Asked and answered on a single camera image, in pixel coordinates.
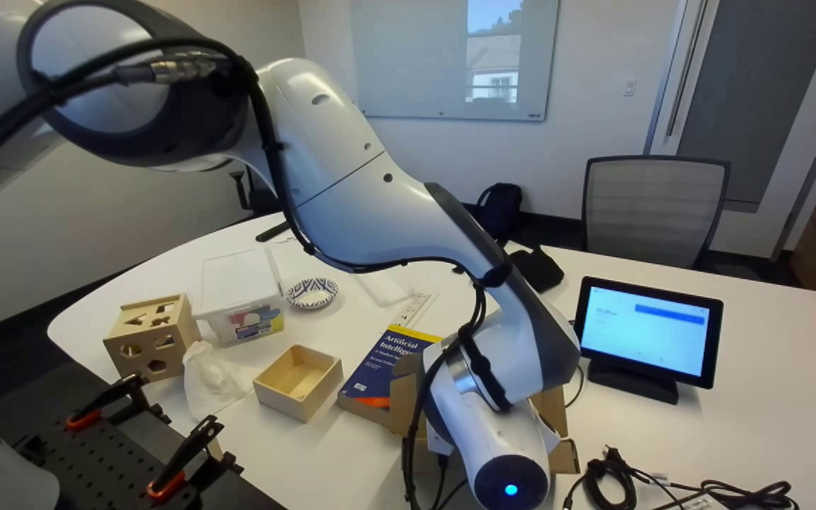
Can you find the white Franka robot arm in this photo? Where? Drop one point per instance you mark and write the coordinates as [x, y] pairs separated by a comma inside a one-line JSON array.
[[361, 198]]

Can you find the small open wooden box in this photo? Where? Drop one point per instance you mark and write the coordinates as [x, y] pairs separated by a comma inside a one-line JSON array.
[[299, 379]]

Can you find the white folded cloth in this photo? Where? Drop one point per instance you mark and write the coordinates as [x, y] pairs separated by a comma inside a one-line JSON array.
[[383, 289]]

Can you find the black backpack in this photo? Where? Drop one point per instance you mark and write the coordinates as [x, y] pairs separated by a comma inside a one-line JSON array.
[[500, 209]]

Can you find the blue book with orange stripe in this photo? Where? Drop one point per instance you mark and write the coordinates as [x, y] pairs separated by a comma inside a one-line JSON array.
[[383, 372]]

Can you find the black remote control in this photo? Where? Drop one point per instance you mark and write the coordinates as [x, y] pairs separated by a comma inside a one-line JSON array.
[[269, 232]]

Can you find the clear plastic container with blocks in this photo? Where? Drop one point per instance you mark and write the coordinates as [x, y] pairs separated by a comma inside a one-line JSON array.
[[238, 301]]

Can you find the glass whiteboard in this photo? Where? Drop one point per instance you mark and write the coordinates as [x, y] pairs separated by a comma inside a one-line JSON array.
[[445, 58]]

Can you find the crumpled clear plastic bag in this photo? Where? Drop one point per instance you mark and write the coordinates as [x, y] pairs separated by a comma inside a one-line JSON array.
[[210, 374]]

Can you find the grey mesh chair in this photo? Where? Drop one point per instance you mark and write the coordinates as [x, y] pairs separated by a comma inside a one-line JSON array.
[[653, 209]]

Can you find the black tablet on stand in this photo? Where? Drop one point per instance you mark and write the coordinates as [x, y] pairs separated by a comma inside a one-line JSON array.
[[648, 332]]

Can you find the wooden shape sorter cube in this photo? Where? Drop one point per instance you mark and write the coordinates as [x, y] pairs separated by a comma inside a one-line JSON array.
[[150, 334]]

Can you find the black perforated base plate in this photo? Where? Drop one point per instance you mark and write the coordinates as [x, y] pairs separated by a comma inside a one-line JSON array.
[[114, 467]]

